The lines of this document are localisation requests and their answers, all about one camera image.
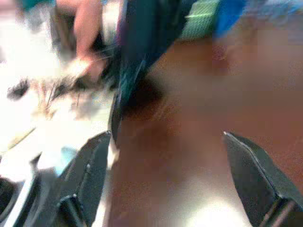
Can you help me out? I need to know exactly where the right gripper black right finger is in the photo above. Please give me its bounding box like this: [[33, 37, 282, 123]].
[[223, 131, 303, 227]]

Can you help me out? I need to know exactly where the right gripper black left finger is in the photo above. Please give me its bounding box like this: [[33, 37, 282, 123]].
[[59, 130, 112, 227]]

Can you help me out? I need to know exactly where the navy blue shirt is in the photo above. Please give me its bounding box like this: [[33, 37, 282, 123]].
[[113, 0, 190, 142]]

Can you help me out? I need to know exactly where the bright blue cloth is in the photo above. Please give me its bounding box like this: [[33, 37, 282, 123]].
[[213, 0, 303, 38]]

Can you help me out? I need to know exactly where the pale green laundry basket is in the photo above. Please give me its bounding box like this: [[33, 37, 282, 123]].
[[182, 0, 223, 41]]

